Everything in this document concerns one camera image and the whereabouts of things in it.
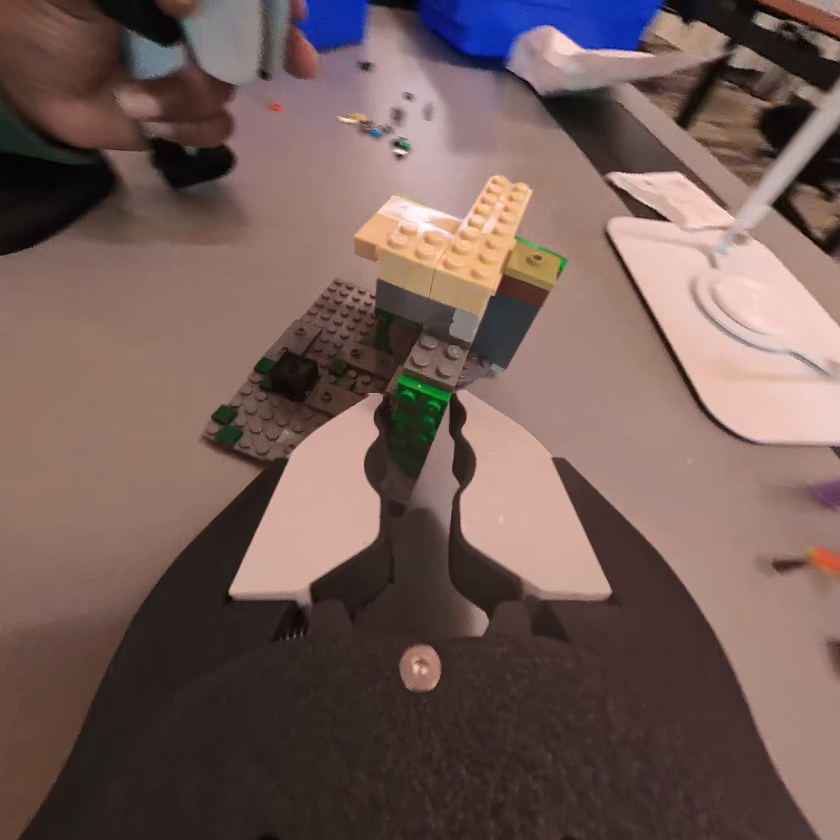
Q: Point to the toy brick build grey baseplate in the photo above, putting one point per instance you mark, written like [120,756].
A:
[453,257]

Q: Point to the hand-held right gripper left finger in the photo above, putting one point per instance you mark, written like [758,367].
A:
[309,517]

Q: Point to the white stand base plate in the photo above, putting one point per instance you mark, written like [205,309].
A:
[742,341]

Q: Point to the person's left hand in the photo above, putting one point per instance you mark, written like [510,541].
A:
[74,73]

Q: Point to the black swivel chair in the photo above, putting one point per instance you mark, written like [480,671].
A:
[793,149]

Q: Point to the white printed paper sheet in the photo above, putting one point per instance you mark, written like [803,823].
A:
[678,196]

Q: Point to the blue plastic bin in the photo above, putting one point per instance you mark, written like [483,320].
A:
[539,26]
[335,22]

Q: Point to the orange toy torch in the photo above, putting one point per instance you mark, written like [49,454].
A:
[821,559]

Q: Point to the crumpled white bag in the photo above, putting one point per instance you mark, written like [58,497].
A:
[591,57]

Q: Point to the scatter of small toy bricks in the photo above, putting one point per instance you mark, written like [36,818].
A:
[392,125]

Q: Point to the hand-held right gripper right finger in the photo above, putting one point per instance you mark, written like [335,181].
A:
[532,517]

